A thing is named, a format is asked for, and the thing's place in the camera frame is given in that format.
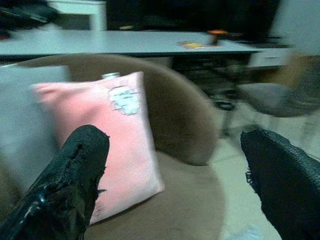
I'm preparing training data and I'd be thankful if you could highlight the grey pillow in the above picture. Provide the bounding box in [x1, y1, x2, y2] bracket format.
[0, 64, 72, 186]

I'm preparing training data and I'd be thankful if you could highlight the white table with black legs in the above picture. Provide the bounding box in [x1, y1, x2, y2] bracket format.
[0, 29, 296, 57]

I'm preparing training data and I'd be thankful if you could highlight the brown round sofa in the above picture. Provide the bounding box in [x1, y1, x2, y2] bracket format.
[0, 53, 226, 240]

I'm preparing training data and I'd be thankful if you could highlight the white drawer cabinet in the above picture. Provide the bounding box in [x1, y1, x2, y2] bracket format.
[249, 48, 293, 68]

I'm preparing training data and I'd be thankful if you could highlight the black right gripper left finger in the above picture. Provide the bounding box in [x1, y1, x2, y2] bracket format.
[0, 124, 111, 240]

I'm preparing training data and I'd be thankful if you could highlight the colourful flat packet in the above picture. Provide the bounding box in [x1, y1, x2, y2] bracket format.
[177, 40, 221, 50]

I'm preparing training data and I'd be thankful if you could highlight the pink square pillow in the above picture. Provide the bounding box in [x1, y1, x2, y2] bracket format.
[29, 71, 166, 226]

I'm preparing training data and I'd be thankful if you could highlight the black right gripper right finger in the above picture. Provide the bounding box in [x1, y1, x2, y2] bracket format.
[239, 127, 320, 240]

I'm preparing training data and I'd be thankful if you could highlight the grey-brown fabric chair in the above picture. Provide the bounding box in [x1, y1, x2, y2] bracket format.
[236, 53, 320, 131]

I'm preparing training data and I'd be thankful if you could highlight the orange and black small device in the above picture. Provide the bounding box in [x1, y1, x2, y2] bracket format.
[207, 29, 229, 46]

